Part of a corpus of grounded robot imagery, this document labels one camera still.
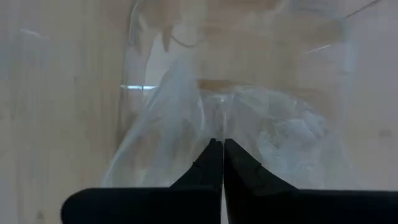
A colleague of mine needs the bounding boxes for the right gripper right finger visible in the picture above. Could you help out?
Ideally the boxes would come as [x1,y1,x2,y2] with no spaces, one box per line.
[223,138,398,224]

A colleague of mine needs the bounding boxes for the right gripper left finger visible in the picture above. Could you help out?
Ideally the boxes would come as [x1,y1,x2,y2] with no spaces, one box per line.
[60,138,224,224]

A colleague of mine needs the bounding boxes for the clear plastic wrapper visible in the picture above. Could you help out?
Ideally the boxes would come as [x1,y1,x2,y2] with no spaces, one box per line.
[102,58,343,190]

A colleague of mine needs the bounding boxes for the clear plastic tray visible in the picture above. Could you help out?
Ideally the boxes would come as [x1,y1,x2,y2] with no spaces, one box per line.
[119,0,398,190]

